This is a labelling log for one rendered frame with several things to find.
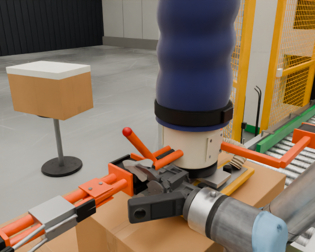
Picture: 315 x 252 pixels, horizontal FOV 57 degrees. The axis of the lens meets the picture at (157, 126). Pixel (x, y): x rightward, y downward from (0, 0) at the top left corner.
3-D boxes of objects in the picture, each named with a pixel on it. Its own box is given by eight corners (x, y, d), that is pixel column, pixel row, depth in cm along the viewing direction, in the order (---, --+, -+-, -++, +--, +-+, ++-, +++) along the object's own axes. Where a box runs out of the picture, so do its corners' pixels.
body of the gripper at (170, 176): (168, 190, 72) (210, 210, 65) (144, 206, 66) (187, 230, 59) (168, 162, 69) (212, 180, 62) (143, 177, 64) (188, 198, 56)
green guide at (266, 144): (316, 103, 313) (318, 95, 309) (327, 105, 306) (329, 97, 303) (244, 151, 204) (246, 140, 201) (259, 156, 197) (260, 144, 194)
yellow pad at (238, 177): (228, 164, 104) (229, 151, 102) (254, 173, 97) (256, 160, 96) (166, 208, 80) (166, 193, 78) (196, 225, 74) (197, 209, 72)
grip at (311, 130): (299, 135, 101) (302, 121, 99) (327, 142, 96) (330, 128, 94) (291, 143, 95) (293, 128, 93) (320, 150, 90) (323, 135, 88)
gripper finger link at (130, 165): (136, 155, 74) (163, 176, 70) (119, 164, 70) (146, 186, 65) (138, 145, 73) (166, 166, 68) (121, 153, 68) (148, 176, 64)
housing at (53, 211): (61, 211, 63) (58, 193, 62) (79, 225, 59) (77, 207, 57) (30, 227, 58) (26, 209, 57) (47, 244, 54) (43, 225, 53)
